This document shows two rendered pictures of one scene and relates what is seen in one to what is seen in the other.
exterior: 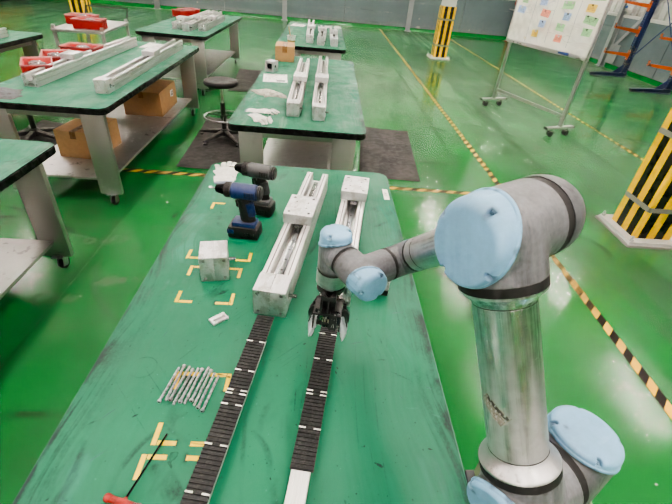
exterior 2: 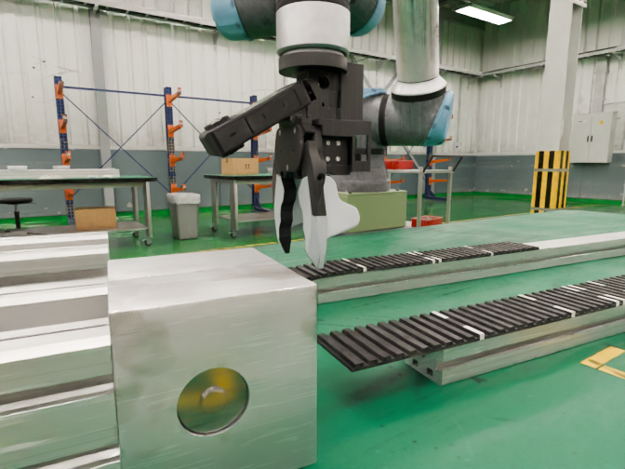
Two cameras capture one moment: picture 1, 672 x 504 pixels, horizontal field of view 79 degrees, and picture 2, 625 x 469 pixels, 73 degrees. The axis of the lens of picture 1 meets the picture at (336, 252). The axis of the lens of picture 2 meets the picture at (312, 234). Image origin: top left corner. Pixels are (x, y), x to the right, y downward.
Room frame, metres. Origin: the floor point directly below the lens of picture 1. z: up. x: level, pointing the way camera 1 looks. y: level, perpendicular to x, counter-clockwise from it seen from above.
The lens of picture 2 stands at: (1.01, 0.40, 0.93)
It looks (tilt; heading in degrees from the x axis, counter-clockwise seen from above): 10 degrees down; 240
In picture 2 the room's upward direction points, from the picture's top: straight up
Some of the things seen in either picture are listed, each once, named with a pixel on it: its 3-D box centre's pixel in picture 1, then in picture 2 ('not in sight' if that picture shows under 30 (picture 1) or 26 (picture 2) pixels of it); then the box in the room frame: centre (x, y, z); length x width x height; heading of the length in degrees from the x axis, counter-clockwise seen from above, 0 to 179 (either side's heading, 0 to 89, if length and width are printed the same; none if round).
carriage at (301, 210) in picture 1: (301, 212); not in sight; (1.40, 0.15, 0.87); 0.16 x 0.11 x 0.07; 176
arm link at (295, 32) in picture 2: (333, 276); (312, 40); (0.78, 0.00, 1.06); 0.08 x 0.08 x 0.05
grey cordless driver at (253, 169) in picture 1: (252, 187); not in sight; (1.54, 0.37, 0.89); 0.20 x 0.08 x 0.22; 81
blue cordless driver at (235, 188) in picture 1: (236, 209); not in sight; (1.35, 0.39, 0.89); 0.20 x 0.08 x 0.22; 87
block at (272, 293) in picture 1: (276, 294); (200, 345); (0.96, 0.17, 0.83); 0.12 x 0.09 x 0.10; 86
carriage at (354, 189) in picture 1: (355, 190); not in sight; (1.64, -0.06, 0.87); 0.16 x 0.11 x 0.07; 176
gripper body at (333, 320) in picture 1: (329, 303); (319, 120); (0.78, 0.00, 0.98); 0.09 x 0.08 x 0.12; 176
